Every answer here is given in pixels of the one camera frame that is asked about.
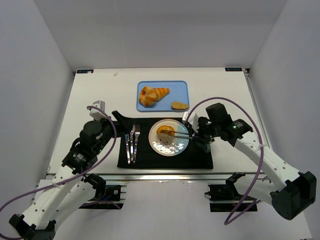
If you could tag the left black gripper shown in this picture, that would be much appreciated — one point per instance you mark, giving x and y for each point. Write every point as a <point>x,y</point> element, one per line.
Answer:
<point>116,124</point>

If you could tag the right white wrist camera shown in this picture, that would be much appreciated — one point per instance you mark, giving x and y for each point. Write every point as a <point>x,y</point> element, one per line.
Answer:
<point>190,120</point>

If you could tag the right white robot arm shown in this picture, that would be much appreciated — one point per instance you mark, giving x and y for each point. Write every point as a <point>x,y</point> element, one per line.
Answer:
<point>288,190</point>

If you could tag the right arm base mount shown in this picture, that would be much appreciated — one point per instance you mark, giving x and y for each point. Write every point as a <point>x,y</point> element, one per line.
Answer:
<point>221,194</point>

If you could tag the white and blue plate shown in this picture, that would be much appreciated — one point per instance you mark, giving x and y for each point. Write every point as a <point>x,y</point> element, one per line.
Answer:
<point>167,146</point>

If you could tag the orange bagel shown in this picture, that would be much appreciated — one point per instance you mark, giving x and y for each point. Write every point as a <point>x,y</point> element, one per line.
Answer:
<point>165,130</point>

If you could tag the left blue corner label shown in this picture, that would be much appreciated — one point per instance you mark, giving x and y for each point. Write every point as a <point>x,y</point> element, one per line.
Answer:
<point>84,71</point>

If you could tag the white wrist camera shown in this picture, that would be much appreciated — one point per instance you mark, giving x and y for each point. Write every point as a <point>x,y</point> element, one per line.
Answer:
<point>97,112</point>
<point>190,120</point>

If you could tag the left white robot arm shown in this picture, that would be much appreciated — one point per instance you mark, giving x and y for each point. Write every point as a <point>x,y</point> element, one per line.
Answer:
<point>72,186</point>

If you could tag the right blue corner label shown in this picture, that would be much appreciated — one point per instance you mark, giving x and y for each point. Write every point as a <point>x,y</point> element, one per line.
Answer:
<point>233,69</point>

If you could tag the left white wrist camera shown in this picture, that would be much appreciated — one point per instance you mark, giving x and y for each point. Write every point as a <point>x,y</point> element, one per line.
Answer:
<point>97,112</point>

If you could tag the silver spoon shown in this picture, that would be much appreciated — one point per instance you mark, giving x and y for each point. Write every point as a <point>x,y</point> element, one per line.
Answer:
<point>131,151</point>

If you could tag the blue corner label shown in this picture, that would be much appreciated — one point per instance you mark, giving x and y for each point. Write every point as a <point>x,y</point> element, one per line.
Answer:
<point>233,69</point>
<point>84,71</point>

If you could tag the striped croissant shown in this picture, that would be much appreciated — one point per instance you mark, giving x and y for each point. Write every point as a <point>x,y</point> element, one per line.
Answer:
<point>161,92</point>

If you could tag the silver knife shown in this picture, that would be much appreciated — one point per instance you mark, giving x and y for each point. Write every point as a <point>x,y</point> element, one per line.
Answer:
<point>127,142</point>

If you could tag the round knotted bread roll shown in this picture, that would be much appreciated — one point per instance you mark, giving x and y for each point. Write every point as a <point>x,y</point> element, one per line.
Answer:
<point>147,96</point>

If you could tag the brown bread slice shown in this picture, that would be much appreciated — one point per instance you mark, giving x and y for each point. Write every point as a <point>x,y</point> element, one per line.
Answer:
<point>179,106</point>

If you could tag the dark green mug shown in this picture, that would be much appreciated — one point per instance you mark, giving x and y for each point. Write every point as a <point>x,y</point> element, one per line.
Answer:
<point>203,139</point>

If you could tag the metal tongs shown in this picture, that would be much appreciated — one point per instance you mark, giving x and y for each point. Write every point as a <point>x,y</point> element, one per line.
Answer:
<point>175,134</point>

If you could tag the blue plastic tray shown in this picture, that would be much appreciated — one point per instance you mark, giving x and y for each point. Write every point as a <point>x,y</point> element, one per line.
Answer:
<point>178,93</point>

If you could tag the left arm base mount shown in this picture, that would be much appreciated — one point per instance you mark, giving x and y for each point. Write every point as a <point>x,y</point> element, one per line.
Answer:
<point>107,196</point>

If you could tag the silver fork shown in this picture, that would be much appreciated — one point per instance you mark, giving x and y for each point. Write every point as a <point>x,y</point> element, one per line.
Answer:
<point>136,137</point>

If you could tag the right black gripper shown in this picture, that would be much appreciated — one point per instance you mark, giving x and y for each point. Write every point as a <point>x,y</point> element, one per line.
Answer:
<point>201,133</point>

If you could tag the black placemat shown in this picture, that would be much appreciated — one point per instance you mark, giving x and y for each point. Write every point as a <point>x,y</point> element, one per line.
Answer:
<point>192,157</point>

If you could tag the aluminium frame rail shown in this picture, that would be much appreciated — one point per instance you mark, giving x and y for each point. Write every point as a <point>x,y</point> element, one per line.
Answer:
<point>165,176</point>

